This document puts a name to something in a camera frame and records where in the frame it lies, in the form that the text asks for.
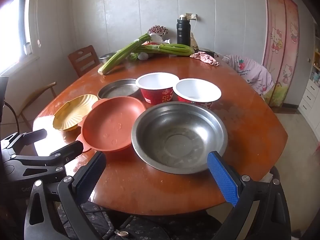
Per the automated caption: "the large steel bowl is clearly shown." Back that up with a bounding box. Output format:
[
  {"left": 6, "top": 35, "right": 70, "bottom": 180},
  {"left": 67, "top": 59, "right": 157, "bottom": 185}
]
[{"left": 131, "top": 101, "right": 228, "bottom": 175}]

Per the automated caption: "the pink printed garment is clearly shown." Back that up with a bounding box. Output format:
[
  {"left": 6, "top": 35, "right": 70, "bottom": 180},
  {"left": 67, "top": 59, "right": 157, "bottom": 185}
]
[{"left": 226, "top": 54, "right": 275, "bottom": 95}]

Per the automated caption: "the pink cartoon door curtain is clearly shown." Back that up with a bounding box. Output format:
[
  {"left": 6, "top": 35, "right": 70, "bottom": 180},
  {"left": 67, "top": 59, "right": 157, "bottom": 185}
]
[{"left": 262, "top": 0, "right": 300, "bottom": 107}]

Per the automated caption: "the pink cloth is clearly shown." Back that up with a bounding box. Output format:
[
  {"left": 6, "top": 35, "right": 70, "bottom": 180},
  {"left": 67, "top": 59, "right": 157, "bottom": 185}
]
[{"left": 189, "top": 51, "right": 220, "bottom": 67}]

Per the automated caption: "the red paper bowl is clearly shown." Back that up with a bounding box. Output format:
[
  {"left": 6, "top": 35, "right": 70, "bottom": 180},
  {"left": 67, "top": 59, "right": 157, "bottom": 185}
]
[
  {"left": 173, "top": 78, "right": 222, "bottom": 110},
  {"left": 135, "top": 72, "right": 180, "bottom": 105}
]

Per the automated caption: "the wrapped celery bunch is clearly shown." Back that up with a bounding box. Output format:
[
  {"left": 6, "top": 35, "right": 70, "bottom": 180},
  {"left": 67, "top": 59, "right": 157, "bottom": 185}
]
[{"left": 129, "top": 44, "right": 195, "bottom": 60}]

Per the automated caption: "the black thermos bottle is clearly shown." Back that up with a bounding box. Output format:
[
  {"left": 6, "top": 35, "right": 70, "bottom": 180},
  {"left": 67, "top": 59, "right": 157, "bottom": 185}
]
[{"left": 177, "top": 15, "right": 190, "bottom": 47}]

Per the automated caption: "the small steel bowl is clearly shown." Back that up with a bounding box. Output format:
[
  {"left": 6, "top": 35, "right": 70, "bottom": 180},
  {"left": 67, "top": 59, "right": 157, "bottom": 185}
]
[{"left": 98, "top": 52, "right": 119, "bottom": 64}]

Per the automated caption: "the dark floral clothing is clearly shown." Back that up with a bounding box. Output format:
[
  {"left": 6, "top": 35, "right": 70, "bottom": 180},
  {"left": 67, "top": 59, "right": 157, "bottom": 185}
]
[{"left": 57, "top": 201, "right": 223, "bottom": 240}]

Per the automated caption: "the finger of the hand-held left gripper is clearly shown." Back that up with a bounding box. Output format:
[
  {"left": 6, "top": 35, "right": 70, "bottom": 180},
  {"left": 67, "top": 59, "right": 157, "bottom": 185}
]
[
  {"left": 5, "top": 141, "right": 84, "bottom": 177},
  {"left": 1, "top": 129, "right": 48, "bottom": 155}
]

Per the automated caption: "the purple flower ornament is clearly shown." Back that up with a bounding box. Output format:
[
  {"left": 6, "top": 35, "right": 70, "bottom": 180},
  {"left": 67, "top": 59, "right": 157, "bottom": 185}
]
[{"left": 148, "top": 25, "right": 167, "bottom": 36}]

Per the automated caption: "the white cabinet shelf unit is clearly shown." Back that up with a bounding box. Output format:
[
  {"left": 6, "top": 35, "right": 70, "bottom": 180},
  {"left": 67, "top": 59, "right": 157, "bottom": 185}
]
[{"left": 297, "top": 47, "right": 320, "bottom": 135}]

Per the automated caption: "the yellow scalloped plate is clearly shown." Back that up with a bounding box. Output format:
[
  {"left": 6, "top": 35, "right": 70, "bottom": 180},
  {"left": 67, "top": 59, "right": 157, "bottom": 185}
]
[{"left": 53, "top": 94, "right": 99, "bottom": 132}]

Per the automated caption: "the window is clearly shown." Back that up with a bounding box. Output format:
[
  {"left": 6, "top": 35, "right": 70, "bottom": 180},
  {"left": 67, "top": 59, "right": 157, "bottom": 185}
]
[{"left": 0, "top": 0, "right": 33, "bottom": 74}]

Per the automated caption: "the white blind cord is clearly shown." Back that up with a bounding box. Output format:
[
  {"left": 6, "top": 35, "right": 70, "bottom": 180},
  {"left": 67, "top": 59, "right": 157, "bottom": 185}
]
[{"left": 32, "top": 0, "right": 42, "bottom": 47}]

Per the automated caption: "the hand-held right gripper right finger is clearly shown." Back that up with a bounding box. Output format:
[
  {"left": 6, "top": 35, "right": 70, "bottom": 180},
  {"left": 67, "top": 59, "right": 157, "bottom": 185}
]
[{"left": 207, "top": 151, "right": 292, "bottom": 240}]

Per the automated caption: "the wooden slat-back chair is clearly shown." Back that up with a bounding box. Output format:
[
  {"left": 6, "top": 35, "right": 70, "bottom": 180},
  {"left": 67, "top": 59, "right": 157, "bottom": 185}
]
[{"left": 68, "top": 45, "right": 101, "bottom": 78}]

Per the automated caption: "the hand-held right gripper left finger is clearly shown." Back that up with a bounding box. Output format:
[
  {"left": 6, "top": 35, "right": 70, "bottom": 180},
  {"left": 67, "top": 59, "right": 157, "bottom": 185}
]
[{"left": 25, "top": 151, "right": 108, "bottom": 240}]

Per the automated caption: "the shallow round steel pan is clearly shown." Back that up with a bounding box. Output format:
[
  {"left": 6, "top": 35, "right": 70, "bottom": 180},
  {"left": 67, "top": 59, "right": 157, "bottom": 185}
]
[{"left": 97, "top": 79, "right": 140, "bottom": 99}]

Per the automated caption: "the wooden armchair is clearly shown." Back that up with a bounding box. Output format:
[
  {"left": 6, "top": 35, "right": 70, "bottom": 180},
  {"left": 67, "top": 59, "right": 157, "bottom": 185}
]
[{"left": 15, "top": 81, "right": 57, "bottom": 133}]

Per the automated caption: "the long celery bunch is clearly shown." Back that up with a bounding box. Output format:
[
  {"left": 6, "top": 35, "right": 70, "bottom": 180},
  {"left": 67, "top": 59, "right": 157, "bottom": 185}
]
[{"left": 98, "top": 33, "right": 152, "bottom": 75}]

